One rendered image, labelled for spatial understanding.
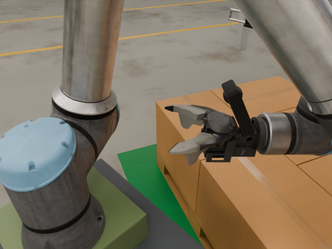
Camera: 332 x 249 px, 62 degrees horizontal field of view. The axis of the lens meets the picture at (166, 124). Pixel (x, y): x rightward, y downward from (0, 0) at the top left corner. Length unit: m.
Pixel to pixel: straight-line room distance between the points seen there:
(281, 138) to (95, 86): 0.40
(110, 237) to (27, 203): 0.22
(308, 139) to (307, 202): 0.68
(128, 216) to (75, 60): 0.40
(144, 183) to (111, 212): 1.22
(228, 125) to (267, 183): 0.75
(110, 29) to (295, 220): 0.95
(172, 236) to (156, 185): 1.14
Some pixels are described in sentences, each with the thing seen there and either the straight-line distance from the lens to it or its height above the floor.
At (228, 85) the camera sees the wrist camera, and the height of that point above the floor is 1.20.
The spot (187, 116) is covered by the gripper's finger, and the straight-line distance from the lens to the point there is 0.62.
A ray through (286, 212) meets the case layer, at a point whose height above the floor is 0.54.
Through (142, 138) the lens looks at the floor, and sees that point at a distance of 2.33.
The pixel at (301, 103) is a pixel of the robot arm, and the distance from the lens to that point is 0.61.
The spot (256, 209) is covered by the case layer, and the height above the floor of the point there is 0.54.
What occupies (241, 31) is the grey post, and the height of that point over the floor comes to 0.27.
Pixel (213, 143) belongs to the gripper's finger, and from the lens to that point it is 0.52.
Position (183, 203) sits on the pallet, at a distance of 1.81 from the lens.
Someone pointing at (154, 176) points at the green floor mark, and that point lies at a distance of 1.99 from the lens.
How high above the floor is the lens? 1.43
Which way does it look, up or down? 35 degrees down
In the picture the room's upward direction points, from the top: straight up
